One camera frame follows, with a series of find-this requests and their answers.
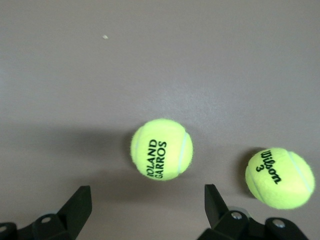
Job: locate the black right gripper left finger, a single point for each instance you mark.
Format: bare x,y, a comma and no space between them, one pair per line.
62,225

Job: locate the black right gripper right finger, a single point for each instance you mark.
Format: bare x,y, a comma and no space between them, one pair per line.
230,227

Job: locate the small white crumb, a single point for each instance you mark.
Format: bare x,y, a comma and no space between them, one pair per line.
105,37

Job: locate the yellow tennis ball Wilson print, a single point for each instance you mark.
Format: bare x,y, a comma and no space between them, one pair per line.
280,180

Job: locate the brown table mat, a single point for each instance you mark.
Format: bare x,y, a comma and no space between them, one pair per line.
100,87

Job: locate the yellow tennis ball Roland Garros print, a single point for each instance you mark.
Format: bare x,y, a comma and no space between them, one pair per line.
162,150

